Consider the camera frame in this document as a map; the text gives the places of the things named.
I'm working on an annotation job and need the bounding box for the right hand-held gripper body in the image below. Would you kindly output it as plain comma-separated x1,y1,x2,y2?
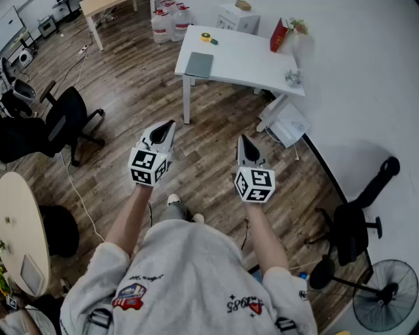
233,160,276,204

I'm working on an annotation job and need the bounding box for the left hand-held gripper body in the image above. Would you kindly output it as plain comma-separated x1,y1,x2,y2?
127,141,173,188

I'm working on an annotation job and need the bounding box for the grey notebook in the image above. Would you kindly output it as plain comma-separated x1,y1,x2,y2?
184,51,215,79

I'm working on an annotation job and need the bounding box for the person's right forearm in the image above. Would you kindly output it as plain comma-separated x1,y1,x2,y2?
245,200,291,272

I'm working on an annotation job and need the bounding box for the person's left forearm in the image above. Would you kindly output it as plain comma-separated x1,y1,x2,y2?
104,183,154,255

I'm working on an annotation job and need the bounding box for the white box device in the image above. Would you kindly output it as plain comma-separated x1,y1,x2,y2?
267,103,311,149

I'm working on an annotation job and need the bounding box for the person's left leg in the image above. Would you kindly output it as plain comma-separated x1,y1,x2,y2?
159,192,189,222

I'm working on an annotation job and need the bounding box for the small blue flower arrangement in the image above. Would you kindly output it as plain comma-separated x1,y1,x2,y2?
283,69,304,88

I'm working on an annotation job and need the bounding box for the black office chair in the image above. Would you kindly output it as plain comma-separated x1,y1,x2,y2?
314,156,401,266
39,80,106,168
0,116,58,164

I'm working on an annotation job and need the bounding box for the black round stool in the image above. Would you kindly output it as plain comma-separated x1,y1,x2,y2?
39,205,81,258

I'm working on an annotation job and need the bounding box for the red book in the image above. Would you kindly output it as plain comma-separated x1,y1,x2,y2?
270,18,290,54

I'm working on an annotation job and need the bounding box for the pink white flower bouquet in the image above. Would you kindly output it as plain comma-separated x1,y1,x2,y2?
289,18,310,36

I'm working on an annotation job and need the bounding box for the white mesh office chair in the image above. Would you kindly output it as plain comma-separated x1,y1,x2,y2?
0,57,37,118

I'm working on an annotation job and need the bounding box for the round wooden table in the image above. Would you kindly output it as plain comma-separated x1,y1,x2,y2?
0,171,52,298

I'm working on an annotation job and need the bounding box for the white air purifier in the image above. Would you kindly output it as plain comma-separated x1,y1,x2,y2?
18,48,34,69

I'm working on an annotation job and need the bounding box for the grey metal box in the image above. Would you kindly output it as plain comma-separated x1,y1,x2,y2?
37,14,60,39

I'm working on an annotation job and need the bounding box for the grey tablet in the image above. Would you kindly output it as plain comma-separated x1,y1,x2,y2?
20,254,45,296

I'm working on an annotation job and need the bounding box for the black floor fan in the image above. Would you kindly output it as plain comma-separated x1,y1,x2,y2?
309,258,419,333

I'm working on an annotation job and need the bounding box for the whiteboard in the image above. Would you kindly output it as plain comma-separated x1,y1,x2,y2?
0,5,27,53

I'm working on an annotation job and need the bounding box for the white device cable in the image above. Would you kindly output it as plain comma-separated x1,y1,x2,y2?
264,127,301,162

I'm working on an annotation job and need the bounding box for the white floor cable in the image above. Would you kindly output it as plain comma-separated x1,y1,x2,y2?
60,150,106,243

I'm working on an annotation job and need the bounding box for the white power strip cable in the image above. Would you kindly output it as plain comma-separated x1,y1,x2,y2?
64,52,92,90

